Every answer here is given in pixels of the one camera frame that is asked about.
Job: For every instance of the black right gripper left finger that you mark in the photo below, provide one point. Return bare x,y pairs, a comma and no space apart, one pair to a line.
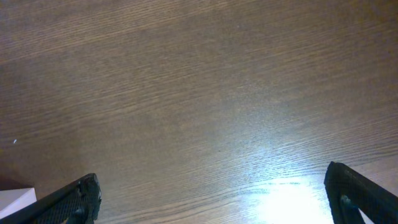
78,202

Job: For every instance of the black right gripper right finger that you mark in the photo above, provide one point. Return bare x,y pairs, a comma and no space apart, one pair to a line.
350,194

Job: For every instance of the beige cardboard box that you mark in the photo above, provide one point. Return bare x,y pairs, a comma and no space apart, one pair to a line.
14,200

